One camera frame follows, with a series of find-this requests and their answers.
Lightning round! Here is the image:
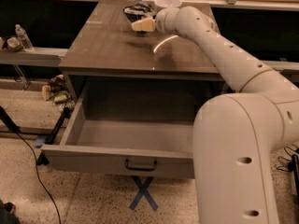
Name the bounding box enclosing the black drawer handle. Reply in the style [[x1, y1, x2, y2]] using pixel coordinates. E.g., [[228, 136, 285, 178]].
[[125, 159, 157, 172]]

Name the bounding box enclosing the white bowl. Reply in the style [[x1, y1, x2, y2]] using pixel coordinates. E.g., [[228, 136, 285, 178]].
[[155, 0, 181, 8]]

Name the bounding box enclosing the grey cabinet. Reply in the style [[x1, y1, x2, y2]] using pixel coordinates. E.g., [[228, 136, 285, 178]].
[[59, 1, 230, 118]]

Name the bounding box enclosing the open grey top drawer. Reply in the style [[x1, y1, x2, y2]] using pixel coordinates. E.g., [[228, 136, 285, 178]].
[[40, 77, 204, 179]]

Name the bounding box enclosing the crumpled wrapper on shelf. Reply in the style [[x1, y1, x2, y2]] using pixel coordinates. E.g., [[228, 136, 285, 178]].
[[2, 36, 22, 52]]

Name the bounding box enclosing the pile of snack bags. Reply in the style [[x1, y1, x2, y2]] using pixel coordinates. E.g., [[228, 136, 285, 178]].
[[41, 75, 75, 111]]

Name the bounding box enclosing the blue tape cross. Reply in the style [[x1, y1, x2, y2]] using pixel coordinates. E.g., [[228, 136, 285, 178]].
[[129, 176, 159, 212]]

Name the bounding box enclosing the black cable on floor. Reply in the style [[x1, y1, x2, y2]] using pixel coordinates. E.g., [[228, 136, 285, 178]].
[[0, 105, 63, 224]]

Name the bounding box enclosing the tangled black cable right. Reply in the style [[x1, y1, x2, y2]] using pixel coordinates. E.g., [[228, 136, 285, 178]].
[[276, 143, 299, 174]]

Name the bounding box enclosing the blue chip bag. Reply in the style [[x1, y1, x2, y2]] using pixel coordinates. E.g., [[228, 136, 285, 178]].
[[122, 1, 156, 22]]

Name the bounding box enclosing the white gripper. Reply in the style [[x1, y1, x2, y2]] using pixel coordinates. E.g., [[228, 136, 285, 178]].
[[131, 7, 179, 35]]

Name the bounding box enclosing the clear plastic water bottle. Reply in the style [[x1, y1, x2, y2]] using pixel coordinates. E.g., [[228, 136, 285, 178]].
[[15, 24, 35, 52]]

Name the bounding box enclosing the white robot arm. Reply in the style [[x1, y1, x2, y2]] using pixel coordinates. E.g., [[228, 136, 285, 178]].
[[132, 7, 299, 224]]

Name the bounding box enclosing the black tripod leg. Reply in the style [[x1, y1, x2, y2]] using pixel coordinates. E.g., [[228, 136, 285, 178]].
[[36, 107, 70, 166]]

